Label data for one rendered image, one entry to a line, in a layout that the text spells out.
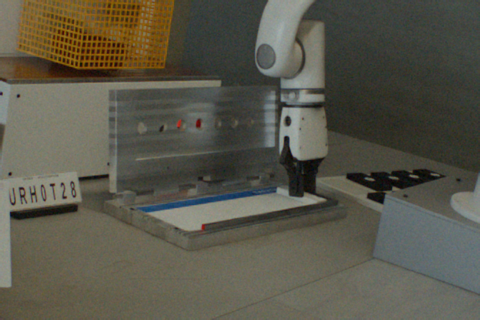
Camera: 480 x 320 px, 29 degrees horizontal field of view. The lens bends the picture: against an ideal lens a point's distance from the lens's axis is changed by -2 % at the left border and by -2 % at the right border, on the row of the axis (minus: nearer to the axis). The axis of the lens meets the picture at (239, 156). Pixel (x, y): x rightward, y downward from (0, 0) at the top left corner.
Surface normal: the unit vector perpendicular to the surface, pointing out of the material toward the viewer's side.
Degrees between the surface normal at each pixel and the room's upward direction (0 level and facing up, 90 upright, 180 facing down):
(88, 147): 90
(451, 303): 0
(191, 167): 79
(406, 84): 90
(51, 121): 90
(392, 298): 0
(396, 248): 90
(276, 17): 74
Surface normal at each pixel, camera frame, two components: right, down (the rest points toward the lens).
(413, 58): -0.59, 0.09
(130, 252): 0.15, -0.96
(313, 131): 0.77, 0.06
